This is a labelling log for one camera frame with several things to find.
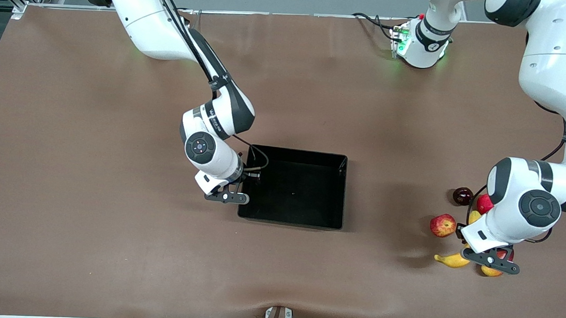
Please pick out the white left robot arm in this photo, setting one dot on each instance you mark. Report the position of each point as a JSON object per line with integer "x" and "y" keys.
{"x": 554, "y": 62}

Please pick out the dark purple plum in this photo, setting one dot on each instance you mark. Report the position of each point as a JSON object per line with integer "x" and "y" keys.
{"x": 463, "y": 196}

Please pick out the red peach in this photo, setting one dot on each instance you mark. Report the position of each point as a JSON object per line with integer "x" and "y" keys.
{"x": 484, "y": 204}

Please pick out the red yellow apple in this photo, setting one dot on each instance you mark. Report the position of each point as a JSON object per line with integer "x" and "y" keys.
{"x": 443, "y": 225}

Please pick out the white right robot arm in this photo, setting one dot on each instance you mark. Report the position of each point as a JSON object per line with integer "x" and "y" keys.
{"x": 149, "y": 21}

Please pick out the red yellow mango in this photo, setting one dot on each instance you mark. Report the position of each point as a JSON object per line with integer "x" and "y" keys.
{"x": 492, "y": 272}

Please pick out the black rectangular plastic box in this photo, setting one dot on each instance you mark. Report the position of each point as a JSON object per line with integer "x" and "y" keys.
{"x": 300, "y": 198}

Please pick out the yellow banana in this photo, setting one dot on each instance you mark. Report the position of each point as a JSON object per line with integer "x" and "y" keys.
{"x": 452, "y": 261}

